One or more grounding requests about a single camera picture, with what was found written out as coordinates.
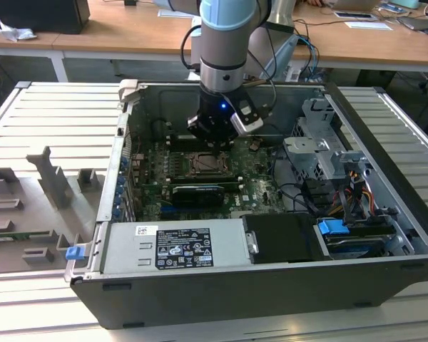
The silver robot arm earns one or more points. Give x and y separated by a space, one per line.
221 53

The CPU socket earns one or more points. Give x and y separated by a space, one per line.
210 174

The black plastic cover box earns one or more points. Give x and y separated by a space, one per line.
281 238

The black graphics card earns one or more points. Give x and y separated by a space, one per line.
198 196

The green motherboard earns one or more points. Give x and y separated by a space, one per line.
257 192

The beige case latch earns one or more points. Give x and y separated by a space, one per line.
128 90

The silver metal drive cage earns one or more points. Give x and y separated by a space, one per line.
306 160

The pale blue teach pendant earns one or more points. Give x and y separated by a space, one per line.
287 50

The wooden desk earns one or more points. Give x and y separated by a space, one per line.
128 35

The grey power supply box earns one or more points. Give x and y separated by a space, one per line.
128 249

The hard disk in blue carrier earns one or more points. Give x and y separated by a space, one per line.
333 227

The black open PC case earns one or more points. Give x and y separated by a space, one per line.
235 299

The white paper sheet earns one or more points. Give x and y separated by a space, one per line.
367 25

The grey laptop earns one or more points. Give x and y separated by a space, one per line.
353 3

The blue plastic latch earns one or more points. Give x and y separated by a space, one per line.
75 253

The black box on desk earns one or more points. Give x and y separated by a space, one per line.
39 14

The crumpled white paper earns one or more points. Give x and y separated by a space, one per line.
16 32

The blue notebook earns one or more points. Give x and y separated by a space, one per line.
392 8

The green RAM stick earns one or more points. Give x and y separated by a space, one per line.
14 235

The dark grey flat notebook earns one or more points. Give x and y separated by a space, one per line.
417 23

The black camera bracket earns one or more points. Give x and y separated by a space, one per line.
237 99

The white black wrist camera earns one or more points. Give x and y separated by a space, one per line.
248 126

